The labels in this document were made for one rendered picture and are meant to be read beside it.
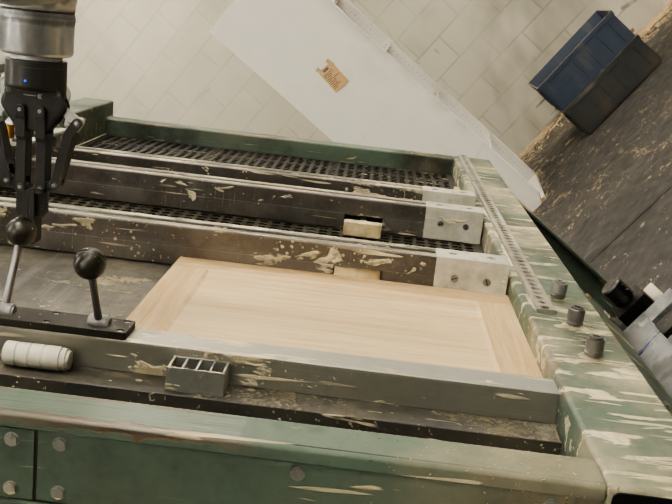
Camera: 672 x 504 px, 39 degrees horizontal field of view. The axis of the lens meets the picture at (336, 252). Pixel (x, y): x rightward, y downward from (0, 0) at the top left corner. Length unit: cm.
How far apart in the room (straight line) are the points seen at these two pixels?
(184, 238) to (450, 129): 388
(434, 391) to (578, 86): 470
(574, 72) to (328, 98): 145
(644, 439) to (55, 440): 61
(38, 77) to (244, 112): 578
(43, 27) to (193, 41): 579
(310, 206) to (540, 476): 121
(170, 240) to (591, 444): 87
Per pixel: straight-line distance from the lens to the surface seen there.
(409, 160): 298
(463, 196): 224
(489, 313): 152
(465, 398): 117
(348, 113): 543
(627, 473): 99
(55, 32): 122
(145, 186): 210
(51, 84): 123
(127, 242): 167
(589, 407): 113
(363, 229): 198
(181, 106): 708
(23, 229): 125
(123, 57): 716
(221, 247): 163
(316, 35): 540
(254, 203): 206
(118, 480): 97
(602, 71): 579
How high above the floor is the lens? 136
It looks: 7 degrees down
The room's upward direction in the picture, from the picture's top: 49 degrees counter-clockwise
